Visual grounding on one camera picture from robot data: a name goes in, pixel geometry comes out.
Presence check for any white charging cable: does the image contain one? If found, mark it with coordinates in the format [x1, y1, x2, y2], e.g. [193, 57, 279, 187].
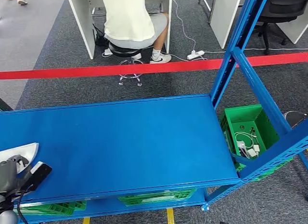
[234, 132, 257, 150]

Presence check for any green plastic crate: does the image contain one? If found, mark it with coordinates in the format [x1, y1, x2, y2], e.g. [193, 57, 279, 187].
[14, 200, 87, 217]
[220, 104, 294, 182]
[117, 188, 198, 207]

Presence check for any chrome stool base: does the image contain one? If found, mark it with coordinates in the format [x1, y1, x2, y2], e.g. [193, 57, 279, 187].
[283, 111, 308, 129]

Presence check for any black cable bundle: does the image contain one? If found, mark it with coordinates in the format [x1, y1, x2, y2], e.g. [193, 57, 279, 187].
[92, 24, 109, 47]

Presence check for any white plastic panel part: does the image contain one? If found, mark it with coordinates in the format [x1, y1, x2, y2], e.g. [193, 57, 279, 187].
[0, 142, 39, 175]

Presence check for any black round stool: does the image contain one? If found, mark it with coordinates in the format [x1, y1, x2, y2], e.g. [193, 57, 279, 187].
[108, 41, 143, 87]

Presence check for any white power strip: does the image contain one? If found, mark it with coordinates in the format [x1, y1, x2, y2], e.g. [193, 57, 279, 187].
[186, 50, 205, 60]

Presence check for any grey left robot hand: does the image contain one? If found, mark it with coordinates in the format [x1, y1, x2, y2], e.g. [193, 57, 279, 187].
[0, 155, 32, 199]

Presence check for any red barrier tape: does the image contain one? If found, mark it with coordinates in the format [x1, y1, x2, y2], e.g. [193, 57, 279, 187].
[0, 52, 308, 80]

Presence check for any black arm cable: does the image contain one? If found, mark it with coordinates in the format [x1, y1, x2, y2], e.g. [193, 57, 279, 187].
[16, 184, 34, 224]

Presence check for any blue metal shelf rack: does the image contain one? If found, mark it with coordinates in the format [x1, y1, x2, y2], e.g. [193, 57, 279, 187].
[0, 0, 308, 224]

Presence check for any black office chair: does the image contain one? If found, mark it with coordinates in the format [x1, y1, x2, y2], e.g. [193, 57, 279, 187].
[251, 0, 308, 55]

